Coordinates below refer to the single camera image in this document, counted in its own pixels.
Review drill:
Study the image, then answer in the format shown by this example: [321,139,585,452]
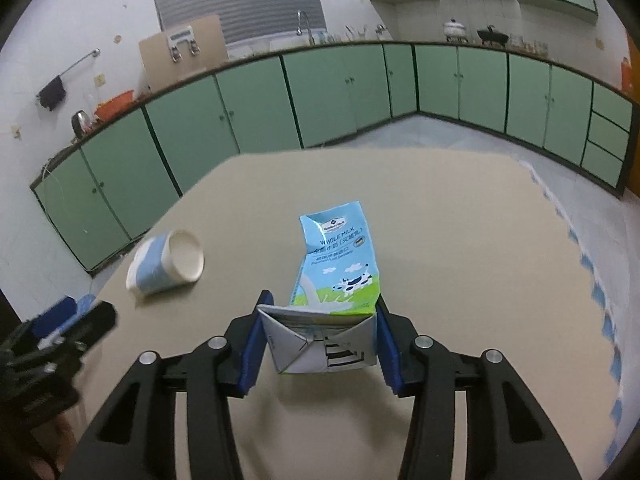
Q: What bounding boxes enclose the blue white paper cup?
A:
[126,230,205,299]

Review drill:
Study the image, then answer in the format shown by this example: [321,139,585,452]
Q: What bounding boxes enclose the blue milk carton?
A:
[258,202,381,375]

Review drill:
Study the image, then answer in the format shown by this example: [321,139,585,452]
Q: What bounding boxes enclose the green lower kitchen cabinets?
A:
[30,42,639,273]

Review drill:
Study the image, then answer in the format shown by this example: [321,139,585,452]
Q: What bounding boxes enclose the beige tablecloth with blue trim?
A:
[80,148,617,479]

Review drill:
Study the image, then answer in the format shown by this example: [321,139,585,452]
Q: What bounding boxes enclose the steel electric kettle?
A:
[70,110,92,139]

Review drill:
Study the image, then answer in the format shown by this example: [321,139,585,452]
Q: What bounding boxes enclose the orange plastic basket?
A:
[94,90,134,122]

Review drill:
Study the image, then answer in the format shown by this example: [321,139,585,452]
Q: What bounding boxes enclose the brown water dispenser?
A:
[139,14,228,92]

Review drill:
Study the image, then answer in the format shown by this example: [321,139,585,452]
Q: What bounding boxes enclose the orange thermos flask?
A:
[620,51,639,98]

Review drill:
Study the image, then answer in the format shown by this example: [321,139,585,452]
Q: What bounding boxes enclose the chrome sink faucet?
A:
[296,10,314,46]

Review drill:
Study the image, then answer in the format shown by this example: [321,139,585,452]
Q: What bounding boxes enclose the black wok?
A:
[476,25,510,48]

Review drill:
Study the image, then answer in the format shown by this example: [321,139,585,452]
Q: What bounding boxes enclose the white cooking pot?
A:
[442,18,469,44]

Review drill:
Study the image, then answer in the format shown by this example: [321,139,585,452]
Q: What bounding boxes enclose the dark towel on rail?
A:
[37,75,66,112]

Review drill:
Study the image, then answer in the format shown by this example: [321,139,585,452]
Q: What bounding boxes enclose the chrome towel rail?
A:
[36,48,101,101]

